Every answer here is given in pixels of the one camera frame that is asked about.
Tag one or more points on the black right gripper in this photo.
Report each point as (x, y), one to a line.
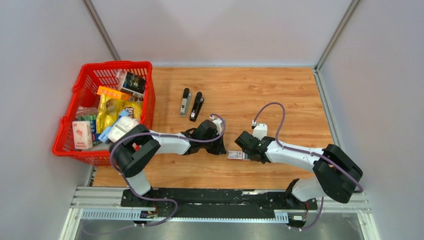
(248, 157)

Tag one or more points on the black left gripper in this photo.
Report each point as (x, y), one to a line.
(220, 149)

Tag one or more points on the black stapler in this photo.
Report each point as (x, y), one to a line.
(197, 105)

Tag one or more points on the small staple box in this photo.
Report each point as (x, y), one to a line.
(236, 155)

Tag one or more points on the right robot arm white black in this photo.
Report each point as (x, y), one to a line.
(336, 175)

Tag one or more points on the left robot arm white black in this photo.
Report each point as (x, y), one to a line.
(132, 152)

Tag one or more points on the white round packaged item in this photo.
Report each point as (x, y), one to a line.
(122, 127)

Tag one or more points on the black box in basket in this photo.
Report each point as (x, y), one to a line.
(131, 83)

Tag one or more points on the yellow snack bag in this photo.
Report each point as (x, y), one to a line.
(110, 108)

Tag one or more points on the orange block in basket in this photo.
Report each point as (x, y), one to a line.
(113, 93)

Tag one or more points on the green box in basket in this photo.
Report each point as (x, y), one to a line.
(93, 126)

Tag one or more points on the white pink sponge box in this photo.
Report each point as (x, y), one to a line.
(82, 135)

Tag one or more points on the red plastic basket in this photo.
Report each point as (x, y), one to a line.
(84, 94)

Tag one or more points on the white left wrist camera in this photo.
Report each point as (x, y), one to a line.
(219, 123)

